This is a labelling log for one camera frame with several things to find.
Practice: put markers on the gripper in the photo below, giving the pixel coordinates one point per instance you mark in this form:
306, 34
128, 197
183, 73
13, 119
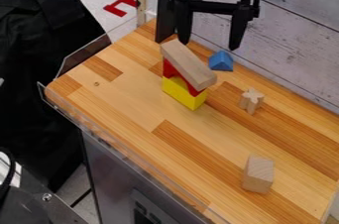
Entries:
212, 4

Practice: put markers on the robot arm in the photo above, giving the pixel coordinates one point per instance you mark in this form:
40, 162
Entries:
167, 3

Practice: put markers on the blue house-shaped block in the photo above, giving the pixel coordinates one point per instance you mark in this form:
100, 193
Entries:
220, 61

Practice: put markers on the plain wooden plank block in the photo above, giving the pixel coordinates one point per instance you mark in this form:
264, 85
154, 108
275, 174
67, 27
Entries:
190, 64

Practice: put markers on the red block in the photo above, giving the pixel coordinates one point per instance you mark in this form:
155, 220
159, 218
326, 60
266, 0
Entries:
170, 69

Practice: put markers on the yellow block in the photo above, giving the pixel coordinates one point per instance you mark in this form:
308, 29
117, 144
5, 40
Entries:
183, 95

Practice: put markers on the wooden cross-shaped block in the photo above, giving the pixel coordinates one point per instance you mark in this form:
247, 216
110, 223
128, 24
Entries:
251, 99

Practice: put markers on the plain wooden cube block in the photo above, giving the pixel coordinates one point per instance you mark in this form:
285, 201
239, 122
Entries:
258, 174

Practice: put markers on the black cloth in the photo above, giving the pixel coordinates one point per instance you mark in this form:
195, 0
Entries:
35, 53

